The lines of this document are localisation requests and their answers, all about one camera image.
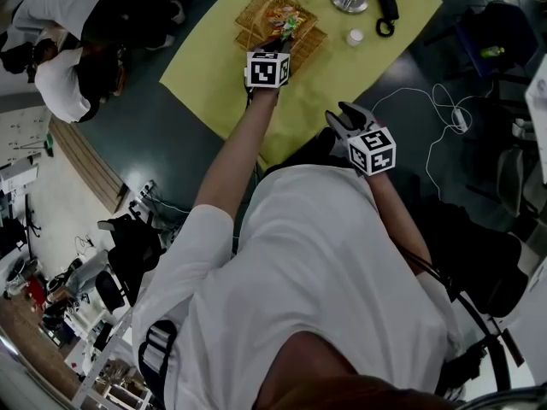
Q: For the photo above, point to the blue chair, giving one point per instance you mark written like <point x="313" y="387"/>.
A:
<point x="513" y="28"/>

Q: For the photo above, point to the two-tier wicker basket rack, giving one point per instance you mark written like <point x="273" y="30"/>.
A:
<point x="252" y="15"/>

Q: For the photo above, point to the grey office chair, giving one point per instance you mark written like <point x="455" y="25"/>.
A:
<point x="510" y="177"/>

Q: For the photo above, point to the small white cup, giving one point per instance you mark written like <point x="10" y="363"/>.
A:
<point x="355" y="37"/>

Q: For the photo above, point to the green bottle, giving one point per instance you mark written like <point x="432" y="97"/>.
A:
<point x="491" y="51"/>

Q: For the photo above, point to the white metal shelf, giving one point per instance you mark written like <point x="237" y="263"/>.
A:
<point x="107" y="348"/>

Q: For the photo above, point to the green candy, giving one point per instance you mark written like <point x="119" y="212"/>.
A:
<point x="290" y="26"/>

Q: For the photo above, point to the white table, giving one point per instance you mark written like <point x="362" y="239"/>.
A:
<point x="540" y="101"/>

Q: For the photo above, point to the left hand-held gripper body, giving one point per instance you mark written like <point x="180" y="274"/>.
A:
<point x="265" y="71"/>

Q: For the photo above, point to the red snack packet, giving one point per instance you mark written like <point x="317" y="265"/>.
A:
<point x="273" y="27"/>

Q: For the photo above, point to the yellow-green tablecloth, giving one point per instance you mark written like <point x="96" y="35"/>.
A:
<point x="205" y="71"/>

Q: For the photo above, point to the person's white shirt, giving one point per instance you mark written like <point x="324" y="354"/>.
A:
<point x="307" y="280"/>

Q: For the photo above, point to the black office chair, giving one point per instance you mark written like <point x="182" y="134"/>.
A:
<point x="132" y="246"/>

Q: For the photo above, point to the white pegboard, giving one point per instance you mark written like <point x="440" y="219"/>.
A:
<point x="21" y="135"/>

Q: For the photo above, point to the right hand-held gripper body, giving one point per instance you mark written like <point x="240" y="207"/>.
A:
<point x="372" y="152"/>

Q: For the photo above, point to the white floor socket strip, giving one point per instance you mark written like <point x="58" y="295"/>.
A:
<point x="147" y="188"/>

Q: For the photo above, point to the small green tool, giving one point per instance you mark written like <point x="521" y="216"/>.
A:
<point x="48" y="145"/>

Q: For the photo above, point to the person's left forearm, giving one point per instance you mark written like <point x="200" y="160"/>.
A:
<point x="239" y="152"/>

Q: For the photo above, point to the wooden slatted board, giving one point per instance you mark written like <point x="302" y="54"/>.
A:
<point x="89" y="165"/>

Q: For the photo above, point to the black swivel chair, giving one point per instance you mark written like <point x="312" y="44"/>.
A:
<point x="478" y="263"/>

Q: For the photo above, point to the person's right forearm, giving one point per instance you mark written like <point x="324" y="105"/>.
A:
<point x="397" y="216"/>

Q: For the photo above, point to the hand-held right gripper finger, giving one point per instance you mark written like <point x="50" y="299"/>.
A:
<point x="338" y="127"/>

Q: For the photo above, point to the red box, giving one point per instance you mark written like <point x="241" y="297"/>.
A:
<point x="36" y="291"/>

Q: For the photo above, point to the orange snack packet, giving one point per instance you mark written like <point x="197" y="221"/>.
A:
<point x="280" y="13"/>

